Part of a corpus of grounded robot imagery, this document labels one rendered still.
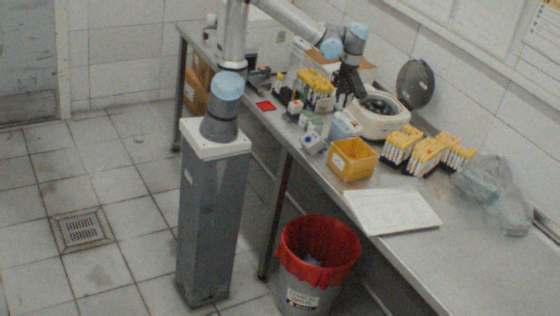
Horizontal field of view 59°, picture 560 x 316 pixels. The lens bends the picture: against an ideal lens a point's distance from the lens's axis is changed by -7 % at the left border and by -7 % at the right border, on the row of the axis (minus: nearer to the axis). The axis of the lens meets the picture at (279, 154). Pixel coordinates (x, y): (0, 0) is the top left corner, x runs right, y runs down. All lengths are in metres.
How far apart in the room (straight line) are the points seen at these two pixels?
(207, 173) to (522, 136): 1.21
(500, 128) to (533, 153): 0.17
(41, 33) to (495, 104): 2.61
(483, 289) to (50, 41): 2.82
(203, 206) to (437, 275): 0.92
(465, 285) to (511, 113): 0.74
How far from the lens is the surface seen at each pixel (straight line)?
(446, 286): 1.73
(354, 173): 1.96
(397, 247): 1.78
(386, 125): 2.22
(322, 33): 1.82
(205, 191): 2.04
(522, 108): 2.14
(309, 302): 2.43
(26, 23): 3.45
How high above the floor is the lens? 2.03
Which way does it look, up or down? 35 degrees down
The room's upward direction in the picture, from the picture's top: 11 degrees clockwise
